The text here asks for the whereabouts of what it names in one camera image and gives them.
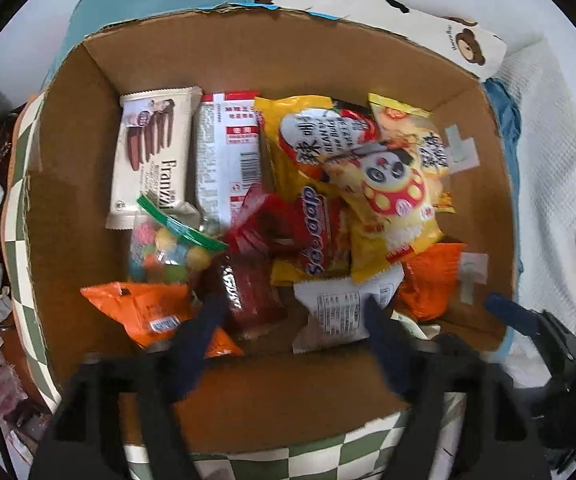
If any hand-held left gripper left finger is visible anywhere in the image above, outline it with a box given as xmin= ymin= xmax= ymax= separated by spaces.
xmin=28 ymin=287 xmax=229 ymax=480

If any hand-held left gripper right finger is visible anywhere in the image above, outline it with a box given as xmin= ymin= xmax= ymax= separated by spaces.
xmin=363 ymin=295 xmax=551 ymax=480

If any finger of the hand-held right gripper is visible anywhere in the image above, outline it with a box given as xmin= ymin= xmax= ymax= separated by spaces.
xmin=483 ymin=292 xmax=545 ymax=337

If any pale small snack packet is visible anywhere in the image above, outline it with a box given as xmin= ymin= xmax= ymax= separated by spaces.
xmin=292 ymin=262 xmax=406 ymax=353

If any large orange snack packet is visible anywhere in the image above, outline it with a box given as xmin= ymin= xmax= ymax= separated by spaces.
xmin=80 ymin=281 xmax=243 ymax=358

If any reddish brown snack packet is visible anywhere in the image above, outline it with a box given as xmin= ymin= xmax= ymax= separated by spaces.
xmin=208 ymin=252 xmax=289 ymax=338

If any small orange snack packet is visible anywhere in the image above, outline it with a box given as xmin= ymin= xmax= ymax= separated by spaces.
xmin=395 ymin=242 xmax=469 ymax=323

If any clear bag of colourful candy balls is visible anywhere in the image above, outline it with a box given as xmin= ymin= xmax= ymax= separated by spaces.
xmin=126 ymin=195 xmax=229 ymax=286

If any yellow white cartoon snack packet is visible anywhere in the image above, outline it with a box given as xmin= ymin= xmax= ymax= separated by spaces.
xmin=320 ymin=142 xmax=445 ymax=283

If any cream chocolate cookie packet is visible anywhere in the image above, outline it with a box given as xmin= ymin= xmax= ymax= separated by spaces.
xmin=105 ymin=86 xmax=203 ymax=231

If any brown cardboard box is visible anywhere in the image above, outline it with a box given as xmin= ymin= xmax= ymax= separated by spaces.
xmin=0 ymin=2 xmax=519 ymax=456

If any yellow snack packet orange logo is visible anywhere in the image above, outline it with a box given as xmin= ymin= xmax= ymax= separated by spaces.
xmin=368 ymin=92 xmax=456 ymax=213

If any red snack packet blue lettering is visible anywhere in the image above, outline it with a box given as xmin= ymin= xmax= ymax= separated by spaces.
xmin=288 ymin=185 xmax=353 ymax=278

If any white towel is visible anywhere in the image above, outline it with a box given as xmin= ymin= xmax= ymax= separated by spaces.
xmin=483 ymin=40 xmax=576 ymax=391

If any white red snack packet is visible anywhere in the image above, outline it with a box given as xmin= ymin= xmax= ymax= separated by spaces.
xmin=190 ymin=91 xmax=263 ymax=233

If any large yellow snack packet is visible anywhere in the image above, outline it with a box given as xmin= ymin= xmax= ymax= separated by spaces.
xmin=254 ymin=94 xmax=383 ymax=288

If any blue cloth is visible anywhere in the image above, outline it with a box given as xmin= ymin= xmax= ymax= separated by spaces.
xmin=483 ymin=77 xmax=524 ymax=281

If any bear print pillow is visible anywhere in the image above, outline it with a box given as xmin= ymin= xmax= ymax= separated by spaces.
xmin=255 ymin=0 xmax=509 ymax=81

